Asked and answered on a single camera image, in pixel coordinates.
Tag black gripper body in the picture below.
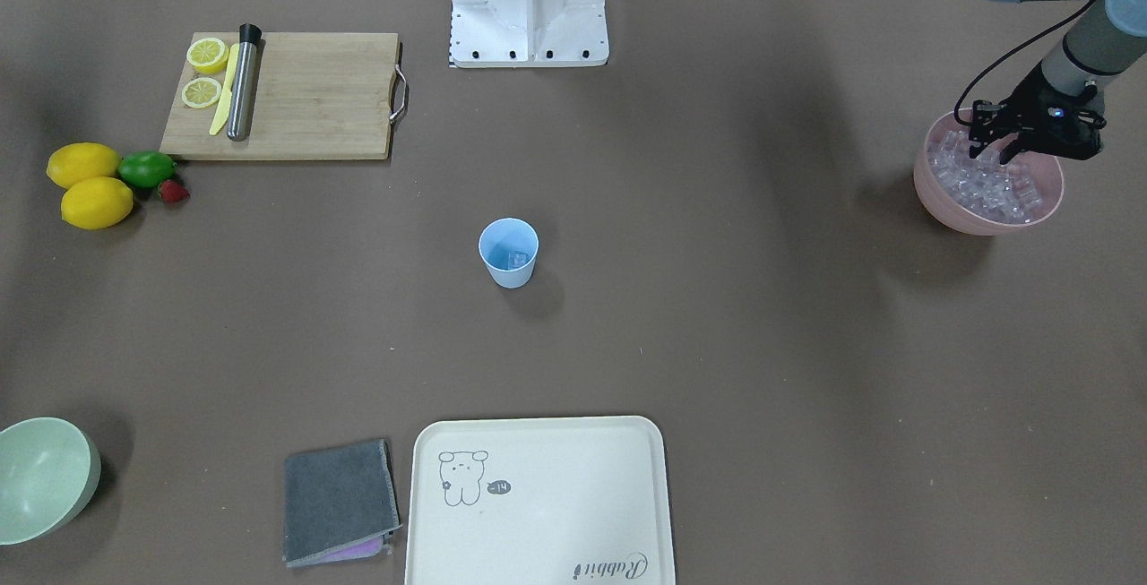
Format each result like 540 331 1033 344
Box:
970 67 1107 159

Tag clear ice cube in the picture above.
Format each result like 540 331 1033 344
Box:
505 251 531 270

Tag light blue plastic cup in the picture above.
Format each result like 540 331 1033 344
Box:
477 217 540 288

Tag red strawberry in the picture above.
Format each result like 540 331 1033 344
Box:
157 178 190 205

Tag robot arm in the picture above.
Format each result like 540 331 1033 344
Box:
967 0 1146 164

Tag pink bowl of ice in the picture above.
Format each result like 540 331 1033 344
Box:
912 108 1066 237

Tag cream rabbit tray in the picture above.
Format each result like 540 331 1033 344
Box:
404 415 677 584

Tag bamboo cutting board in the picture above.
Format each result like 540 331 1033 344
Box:
159 31 409 161

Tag grey folded cloth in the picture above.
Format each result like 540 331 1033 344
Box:
282 438 401 569

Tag steel muddler rod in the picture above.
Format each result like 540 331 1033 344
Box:
227 24 263 142

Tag yellow plastic knife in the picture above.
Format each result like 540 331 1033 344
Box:
209 42 240 137

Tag lemon slice upper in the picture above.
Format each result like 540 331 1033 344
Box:
185 37 231 75

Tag lemon slice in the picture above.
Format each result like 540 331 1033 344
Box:
180 76 224 110
185 37 231 75

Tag lemon slice lower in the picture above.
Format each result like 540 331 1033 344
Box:
180 76 224 110

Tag green lime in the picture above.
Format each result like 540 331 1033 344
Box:
117 150 177 189

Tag yellow lemon near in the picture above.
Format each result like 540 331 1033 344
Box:
60 176 134 231

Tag yellow lemon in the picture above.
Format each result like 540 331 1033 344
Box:
60 176 134 231
46 142 120 190

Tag yellow lemon far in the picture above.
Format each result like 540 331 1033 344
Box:
46 142 120 190

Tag pale green bowl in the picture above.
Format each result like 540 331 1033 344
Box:
1 418 102 546

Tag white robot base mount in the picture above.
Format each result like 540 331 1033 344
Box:
448 0 610 68

